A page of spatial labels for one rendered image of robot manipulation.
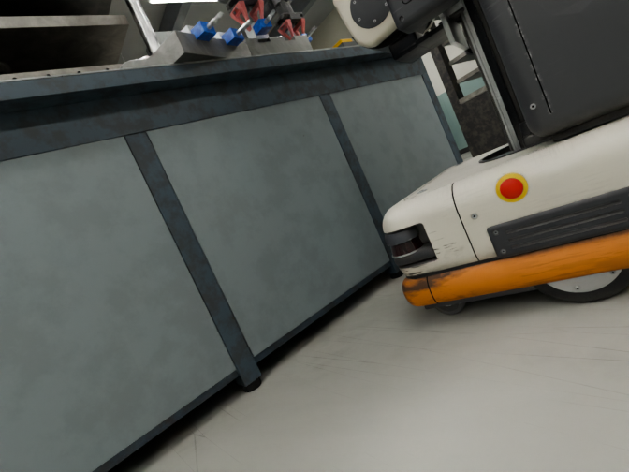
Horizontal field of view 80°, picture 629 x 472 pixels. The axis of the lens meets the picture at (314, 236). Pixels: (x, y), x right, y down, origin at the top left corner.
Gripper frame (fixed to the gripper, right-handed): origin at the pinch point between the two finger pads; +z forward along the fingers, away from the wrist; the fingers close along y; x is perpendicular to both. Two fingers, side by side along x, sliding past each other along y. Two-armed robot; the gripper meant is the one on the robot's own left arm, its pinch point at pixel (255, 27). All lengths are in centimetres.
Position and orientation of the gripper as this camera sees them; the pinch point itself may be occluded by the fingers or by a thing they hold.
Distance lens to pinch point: 136.1
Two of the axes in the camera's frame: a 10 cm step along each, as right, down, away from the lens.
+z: 4.4, 8.9, 1.1
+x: 5.7, -1.8, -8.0
